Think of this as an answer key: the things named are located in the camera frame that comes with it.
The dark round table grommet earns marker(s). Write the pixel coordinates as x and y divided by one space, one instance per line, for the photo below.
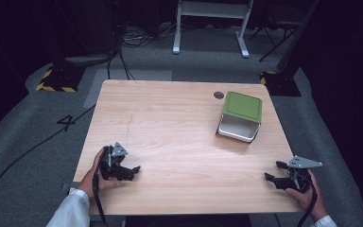
218 95

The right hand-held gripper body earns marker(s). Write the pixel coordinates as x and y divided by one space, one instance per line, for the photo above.
297 182

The dark stand column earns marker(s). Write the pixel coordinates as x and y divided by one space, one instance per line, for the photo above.
85 28

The black yellow striped stand base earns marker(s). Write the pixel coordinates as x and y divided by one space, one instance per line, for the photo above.
280 83
61 78

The white metal desk frame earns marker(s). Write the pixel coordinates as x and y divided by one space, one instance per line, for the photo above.
212 9

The person's left hand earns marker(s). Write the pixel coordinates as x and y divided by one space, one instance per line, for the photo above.
91 183

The white square box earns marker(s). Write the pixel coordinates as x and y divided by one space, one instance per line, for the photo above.
238 128

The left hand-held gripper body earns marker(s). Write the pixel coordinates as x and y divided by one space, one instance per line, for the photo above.
113 167

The person's right hand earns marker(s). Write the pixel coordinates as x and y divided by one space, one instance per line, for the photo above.
315 201

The black tripod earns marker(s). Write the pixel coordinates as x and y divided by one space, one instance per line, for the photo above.
275 34

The grey metal stand pole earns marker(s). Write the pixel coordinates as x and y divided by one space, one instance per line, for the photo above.
297 34

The green square lid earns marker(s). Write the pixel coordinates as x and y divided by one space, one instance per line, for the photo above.
242 106

